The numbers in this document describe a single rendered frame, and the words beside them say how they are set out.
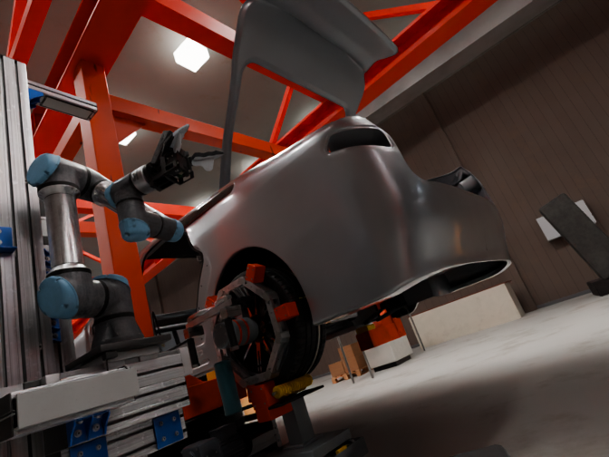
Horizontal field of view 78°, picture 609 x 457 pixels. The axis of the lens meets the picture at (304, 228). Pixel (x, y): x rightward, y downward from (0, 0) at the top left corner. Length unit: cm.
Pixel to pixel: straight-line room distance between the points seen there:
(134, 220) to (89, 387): 43
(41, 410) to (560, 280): 1019
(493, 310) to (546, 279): 170
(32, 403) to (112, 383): 17
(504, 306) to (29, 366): 887
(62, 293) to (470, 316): 894
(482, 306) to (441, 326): 106
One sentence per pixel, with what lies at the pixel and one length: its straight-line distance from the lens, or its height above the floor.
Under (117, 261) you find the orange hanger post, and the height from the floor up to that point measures 145.
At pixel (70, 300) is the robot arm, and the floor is 95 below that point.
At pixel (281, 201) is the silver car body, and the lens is 200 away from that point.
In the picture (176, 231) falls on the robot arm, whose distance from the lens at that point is 124.
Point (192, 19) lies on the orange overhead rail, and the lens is 342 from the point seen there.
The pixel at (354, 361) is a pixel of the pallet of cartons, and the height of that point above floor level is 29.
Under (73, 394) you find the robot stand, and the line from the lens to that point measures 108.
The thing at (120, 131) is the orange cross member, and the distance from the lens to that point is 304.
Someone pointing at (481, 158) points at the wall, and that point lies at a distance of 1105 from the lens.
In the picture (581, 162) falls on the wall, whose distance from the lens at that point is 1080.
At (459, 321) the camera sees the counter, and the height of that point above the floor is 32.
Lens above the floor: 60
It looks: 19 degrees up
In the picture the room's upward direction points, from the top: 19 degrees counter-clockwise
